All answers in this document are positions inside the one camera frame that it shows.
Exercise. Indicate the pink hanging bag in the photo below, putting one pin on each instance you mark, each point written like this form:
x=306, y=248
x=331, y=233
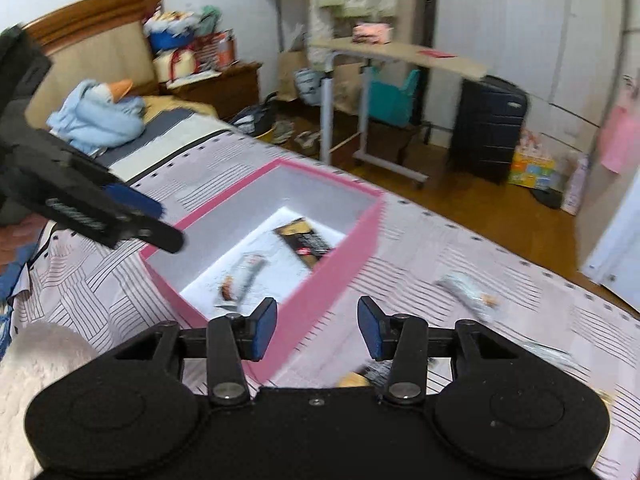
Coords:
x=620, y=140

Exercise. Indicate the black bag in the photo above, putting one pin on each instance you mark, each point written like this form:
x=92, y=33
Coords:
x=252, y=117

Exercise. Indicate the black snack packet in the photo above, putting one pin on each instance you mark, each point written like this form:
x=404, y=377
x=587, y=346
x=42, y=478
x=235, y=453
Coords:
x=305, y=241

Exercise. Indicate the wooden nightstand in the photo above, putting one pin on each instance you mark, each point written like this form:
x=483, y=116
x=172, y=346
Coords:
x=230, y=90

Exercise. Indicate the white wardrobe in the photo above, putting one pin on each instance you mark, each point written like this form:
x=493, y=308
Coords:
x=550, y=35

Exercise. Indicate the black suitcase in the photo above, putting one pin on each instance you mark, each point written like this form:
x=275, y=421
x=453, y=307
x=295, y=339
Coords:
x=487, y=125

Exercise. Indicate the goose plush in blue blanket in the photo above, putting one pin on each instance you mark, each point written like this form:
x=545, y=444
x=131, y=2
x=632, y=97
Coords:
x=95, y=115

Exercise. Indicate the pink white package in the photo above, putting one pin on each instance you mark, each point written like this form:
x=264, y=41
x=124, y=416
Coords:
x=575, y=185

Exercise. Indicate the colourful patterned bag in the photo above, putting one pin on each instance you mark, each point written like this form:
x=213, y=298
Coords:
x=532, y=167

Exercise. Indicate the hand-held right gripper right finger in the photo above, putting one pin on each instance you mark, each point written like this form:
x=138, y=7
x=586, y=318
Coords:
x=372, y=327

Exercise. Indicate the rolling side table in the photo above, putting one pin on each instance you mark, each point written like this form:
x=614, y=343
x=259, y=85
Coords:
x=400, y=52

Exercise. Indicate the wooden headboard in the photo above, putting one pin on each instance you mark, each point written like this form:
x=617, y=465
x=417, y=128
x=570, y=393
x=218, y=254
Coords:
x=100, y=50

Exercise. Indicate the black slipper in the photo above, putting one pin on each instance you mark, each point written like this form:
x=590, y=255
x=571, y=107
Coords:
x=547, y=198

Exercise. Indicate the pink box on table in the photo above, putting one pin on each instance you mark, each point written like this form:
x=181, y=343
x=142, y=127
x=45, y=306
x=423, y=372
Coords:
x=372, y=33

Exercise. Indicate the silver snack bar packet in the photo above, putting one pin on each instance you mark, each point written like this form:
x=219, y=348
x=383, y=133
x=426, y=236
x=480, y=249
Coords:
x=465, y=292
x=245, y=275

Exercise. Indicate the red paper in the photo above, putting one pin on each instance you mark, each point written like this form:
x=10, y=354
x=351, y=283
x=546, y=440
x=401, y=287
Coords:
x=436, y=53

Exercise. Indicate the grey navy bed sheet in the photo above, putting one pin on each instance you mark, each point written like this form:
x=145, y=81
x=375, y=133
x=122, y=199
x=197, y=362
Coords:
x=165, y=130

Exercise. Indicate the grey sneaker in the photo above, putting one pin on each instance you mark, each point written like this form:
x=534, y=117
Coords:
x=307, y=142
x=282, y=131

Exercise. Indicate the striped bed blanket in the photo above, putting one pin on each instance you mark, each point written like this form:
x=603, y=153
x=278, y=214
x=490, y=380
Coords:
x=415, y=255

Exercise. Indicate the brown paper bag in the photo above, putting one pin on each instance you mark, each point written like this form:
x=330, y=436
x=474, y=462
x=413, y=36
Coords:
x=290, y=70

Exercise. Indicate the white door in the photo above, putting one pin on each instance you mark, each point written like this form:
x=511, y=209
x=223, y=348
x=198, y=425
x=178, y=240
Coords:
x=617, y=245

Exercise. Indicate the blue basin of toys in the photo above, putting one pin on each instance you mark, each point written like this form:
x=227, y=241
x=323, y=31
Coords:
x=175, y=35

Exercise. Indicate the red white paper bag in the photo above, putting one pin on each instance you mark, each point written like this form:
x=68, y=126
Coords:
x=215, y=50

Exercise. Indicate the white fluffy cushion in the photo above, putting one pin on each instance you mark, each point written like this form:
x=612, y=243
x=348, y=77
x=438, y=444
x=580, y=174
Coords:
x=35, y=375

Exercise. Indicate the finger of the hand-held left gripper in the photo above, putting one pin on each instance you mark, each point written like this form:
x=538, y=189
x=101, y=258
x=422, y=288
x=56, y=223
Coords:
x=160, y=237
x=137, y=202

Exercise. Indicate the white snack packet orange print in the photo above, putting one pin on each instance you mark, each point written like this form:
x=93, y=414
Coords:
x=550, y=355

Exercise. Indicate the teal bag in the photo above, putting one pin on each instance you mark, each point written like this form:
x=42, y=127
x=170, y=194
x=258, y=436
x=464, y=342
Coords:
x=395, y=100

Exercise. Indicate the white plastic bag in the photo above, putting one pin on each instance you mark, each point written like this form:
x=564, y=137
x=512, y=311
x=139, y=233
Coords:
x=307, y=87

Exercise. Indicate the blue cloth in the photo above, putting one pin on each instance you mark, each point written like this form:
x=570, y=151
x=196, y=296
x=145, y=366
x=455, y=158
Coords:
x=10, y=285

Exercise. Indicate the pink box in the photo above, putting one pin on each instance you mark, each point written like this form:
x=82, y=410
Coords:
x=325, y=285
x=372, y=33

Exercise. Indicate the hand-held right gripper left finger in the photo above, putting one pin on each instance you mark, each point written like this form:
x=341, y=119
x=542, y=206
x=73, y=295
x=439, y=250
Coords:
x=262, y=330

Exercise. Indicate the cream bag red ribbon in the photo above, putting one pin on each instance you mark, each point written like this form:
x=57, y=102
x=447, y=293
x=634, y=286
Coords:
x=175, y=65

